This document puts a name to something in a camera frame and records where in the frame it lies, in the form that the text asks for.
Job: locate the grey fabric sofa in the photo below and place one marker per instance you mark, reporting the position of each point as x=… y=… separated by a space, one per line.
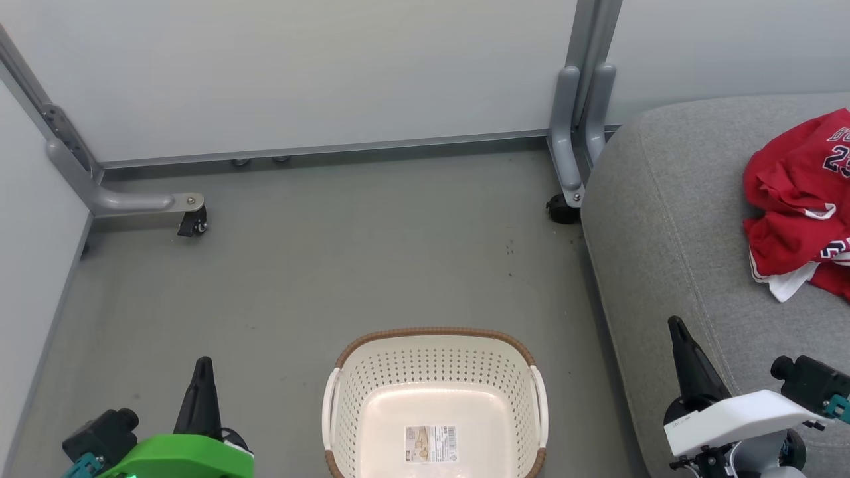
x=671 y=232

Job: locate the printed basket label sticker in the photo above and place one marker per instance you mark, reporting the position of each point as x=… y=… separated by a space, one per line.
x=431 y=443

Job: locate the long grey partition foot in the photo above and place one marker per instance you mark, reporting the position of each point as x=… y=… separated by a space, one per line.
x=129 y=201

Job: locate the red basketball jersey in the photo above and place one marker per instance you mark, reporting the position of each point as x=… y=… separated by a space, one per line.
x=790 y=192

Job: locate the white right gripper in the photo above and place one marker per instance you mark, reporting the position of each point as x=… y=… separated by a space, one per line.
x=737 y=418

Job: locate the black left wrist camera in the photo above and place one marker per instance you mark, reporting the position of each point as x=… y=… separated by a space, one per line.
x=99 y=435

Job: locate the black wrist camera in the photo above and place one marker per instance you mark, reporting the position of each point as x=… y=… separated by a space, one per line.
x=99 y=435
x=807 y=382

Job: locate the round black caster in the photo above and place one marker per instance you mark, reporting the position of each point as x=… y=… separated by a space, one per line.
x=562 y=209

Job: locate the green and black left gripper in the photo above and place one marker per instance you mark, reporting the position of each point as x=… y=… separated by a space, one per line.
x=179 y=458

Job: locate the grey partition bottom rail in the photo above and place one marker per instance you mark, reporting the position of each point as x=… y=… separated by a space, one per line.
x=332 y=149

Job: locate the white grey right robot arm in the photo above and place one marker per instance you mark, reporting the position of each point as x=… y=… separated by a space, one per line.
x=757 y=458

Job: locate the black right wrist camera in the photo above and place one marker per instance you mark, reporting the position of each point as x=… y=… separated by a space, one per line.
x=807 y=382

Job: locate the cream perforated laundry basket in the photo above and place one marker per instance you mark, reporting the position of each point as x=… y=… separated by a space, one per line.
x=431 y=372

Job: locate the upright grey partition foot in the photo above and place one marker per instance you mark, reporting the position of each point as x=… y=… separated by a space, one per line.
x=564 y=126

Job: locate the black caster with silver hub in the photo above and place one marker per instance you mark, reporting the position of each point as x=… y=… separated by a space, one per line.
x=192 y=222

